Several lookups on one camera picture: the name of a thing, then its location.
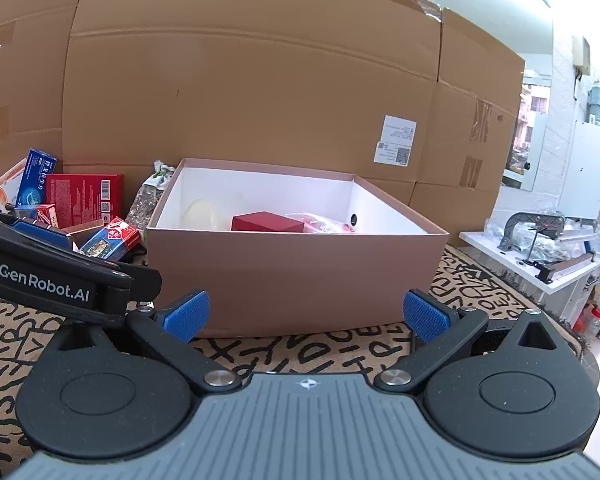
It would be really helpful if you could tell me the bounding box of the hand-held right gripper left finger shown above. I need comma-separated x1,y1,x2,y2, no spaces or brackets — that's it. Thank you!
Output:
55,289,242,396

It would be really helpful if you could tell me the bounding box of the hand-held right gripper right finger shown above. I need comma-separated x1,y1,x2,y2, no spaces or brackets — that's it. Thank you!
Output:
375,289,563,395

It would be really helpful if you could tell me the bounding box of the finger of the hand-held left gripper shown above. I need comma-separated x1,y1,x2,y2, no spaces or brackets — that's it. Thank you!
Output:
125,266,163,315
0,203,75,254

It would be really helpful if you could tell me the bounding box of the pink cardboard box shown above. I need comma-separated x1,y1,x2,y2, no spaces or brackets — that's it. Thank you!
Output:
145,157,451,339

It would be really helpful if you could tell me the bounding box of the red gift box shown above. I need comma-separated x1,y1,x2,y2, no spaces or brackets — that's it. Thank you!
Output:
231,211,307,234

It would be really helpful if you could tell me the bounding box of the white red plastic bag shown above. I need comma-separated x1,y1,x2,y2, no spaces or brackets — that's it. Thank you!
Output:
285,212,357,235

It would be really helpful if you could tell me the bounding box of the red blue picture box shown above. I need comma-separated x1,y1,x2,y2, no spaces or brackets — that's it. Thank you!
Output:
12,203,57,226
78,216,142,262

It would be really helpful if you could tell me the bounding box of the small kraft cardboard box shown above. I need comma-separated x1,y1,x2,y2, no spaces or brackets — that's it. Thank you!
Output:
60,221,106,251

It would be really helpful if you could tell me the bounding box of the blue medicine box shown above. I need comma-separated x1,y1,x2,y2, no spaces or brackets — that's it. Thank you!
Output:
11,148,58,208

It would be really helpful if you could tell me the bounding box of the red flat box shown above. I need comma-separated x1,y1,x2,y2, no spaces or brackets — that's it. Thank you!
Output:
45,174,125,228

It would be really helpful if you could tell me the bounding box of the orange white medicine box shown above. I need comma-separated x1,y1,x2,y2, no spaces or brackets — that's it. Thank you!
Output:
0,157,31,206

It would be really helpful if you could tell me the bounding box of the dried herb bag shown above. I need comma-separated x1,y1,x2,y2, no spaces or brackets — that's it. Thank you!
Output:
125,160,176,241

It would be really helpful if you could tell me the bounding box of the white side table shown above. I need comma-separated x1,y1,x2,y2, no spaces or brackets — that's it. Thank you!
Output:
459,227,600,333

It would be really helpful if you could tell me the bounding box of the tan letter-print mat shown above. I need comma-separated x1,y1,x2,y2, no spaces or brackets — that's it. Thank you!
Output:
0,245,588,480

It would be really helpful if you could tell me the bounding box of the grey metal clamp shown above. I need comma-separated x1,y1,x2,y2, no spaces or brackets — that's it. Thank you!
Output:
497,211,568,253

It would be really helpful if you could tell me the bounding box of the pile of clear plastic bags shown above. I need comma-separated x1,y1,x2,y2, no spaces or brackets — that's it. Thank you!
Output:
485,207,600,261

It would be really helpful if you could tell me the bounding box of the brown cardboard sheet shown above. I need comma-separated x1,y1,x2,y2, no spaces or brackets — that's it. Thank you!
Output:
62,0,527,248
0,0,91,201

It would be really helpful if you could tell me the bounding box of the white shipping label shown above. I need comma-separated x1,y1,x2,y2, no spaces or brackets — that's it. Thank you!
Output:
373,115,418,166

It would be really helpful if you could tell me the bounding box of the white cabinet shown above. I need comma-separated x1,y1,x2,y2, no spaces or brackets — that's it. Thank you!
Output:
560,120,600,226

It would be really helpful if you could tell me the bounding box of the beige wall box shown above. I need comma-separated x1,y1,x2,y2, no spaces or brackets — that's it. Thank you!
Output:
572,36,592,77

